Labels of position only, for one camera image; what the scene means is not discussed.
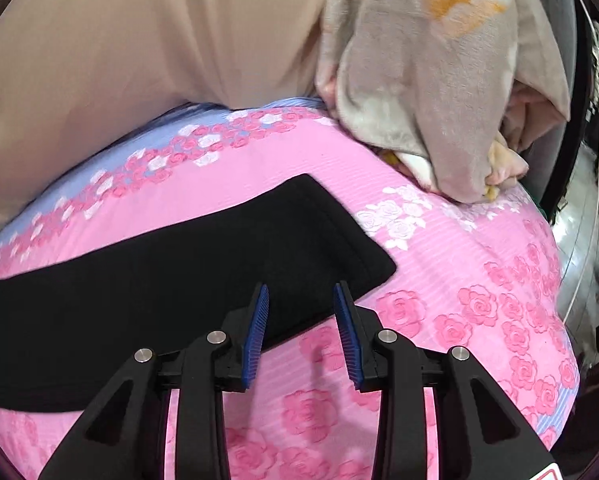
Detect black pants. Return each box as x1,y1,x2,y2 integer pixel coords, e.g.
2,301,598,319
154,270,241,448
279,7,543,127
0,174,396,413

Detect pink rose bed sheet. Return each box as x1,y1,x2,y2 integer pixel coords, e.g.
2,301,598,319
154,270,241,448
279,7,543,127
0,101,579,479

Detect grey floral fleece blanket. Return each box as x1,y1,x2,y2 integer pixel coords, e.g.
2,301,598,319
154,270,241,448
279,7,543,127
316,0,571,204

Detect beige curtain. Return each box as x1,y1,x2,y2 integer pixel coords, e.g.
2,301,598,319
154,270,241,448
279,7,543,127
0,0,325,231

